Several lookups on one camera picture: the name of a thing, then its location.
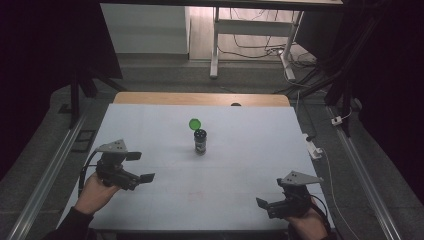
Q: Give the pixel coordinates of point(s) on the spice jar with green lid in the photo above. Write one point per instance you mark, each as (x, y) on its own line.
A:
(200, 143)

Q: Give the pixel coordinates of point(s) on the person's right hand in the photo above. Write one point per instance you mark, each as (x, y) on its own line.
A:
(308, 226)

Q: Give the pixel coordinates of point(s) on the black metal stand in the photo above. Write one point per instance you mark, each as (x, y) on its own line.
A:
(74, 100)
(346, 100)

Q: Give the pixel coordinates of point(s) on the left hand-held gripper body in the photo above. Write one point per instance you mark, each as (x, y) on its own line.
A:
(113, 173)

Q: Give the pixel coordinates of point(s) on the white power strip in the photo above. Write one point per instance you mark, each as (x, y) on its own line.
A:
(312, 146)

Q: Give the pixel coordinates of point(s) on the white desk frame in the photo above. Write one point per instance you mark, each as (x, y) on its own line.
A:
(253, 27)

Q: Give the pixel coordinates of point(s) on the white cabinet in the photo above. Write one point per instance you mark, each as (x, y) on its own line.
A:
(145, 30)

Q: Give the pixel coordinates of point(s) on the aluminium rail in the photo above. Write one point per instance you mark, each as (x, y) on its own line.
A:
(363, 173)
(50, 173)

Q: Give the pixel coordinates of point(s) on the person's left hand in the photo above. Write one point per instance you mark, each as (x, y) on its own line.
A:
(95, 196)

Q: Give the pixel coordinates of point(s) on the small white adapter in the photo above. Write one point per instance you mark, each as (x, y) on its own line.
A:
(337, 120)

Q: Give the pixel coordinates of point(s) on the white table cover sheet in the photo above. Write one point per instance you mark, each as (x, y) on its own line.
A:
(216, 173)

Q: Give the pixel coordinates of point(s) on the black curtain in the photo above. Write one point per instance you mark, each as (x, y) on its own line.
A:
(40, 66)
(396, 83)

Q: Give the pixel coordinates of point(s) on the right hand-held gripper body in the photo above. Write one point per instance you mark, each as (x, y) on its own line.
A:
(290, 203)

